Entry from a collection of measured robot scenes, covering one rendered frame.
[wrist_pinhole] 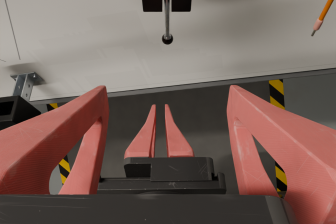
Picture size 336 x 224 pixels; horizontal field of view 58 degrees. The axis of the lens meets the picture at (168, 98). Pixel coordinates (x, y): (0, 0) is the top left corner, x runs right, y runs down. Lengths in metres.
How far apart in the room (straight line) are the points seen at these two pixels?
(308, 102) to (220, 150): 0.45
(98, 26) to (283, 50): 0.27
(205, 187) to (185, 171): 0.02
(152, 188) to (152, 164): 0.02
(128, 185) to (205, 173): 0.06
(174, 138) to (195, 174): 0.04
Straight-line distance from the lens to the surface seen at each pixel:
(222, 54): 0.48
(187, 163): 0.24
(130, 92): 0.57
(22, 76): 0.57
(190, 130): 1.47
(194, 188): 0.24
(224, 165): 1.53
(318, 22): 0.29
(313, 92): 1.49
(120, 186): 0.24
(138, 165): 0.25
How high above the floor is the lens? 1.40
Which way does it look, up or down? 76 degrees down
